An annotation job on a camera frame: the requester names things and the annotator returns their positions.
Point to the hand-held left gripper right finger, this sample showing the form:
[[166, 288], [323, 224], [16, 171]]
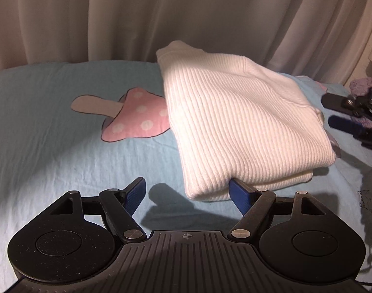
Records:
[[241, 193]]

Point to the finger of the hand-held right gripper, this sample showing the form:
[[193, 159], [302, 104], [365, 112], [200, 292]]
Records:
[[345, 125], [335, 102]]

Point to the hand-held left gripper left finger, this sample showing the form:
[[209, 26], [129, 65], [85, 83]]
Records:
[[136, 195]]

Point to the white ribbed knit sweater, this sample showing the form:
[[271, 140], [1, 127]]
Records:
[[235, 119]]

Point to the purple fuzzy fabric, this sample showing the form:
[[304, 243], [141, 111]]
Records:
[[361, 87]]

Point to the blue printed bed sheet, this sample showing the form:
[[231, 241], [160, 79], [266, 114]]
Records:
[[66, 152]]

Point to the beige curtain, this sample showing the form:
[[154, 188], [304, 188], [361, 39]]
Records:
[[143, 15]]

